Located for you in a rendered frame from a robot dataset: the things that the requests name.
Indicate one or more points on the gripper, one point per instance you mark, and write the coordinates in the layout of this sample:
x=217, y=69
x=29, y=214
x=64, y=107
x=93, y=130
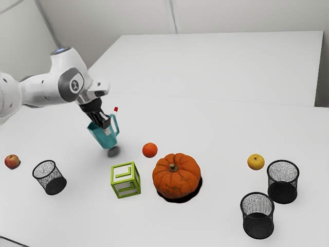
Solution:
x=90, y=107

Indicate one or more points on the teal faceted mug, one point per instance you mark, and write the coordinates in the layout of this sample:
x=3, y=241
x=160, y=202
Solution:
x=104, y=136

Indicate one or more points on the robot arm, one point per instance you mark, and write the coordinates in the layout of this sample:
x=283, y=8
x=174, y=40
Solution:
x=46, y=87

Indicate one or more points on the red and white small marker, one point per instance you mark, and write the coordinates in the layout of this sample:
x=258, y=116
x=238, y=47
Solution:
x=116, y=110

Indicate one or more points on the orange fruit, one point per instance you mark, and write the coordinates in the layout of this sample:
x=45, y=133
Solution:
x=149, y=150

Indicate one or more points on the green and white letter block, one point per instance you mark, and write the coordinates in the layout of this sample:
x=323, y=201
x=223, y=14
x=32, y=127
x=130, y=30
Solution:
x=126, y=180

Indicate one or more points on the black mesh pen holder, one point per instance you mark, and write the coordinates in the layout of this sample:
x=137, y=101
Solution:
x=257, y=215
x=49, y=177
x=282, y=181

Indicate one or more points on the orange pumpkin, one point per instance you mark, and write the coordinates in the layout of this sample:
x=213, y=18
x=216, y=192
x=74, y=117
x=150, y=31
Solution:
x=176, y=177

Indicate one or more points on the red apple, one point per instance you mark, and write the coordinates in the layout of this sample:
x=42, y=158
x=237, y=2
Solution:
x=11, y=161

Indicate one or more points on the yellow apple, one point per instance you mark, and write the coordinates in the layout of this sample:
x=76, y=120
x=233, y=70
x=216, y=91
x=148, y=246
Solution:
x=255, y=161

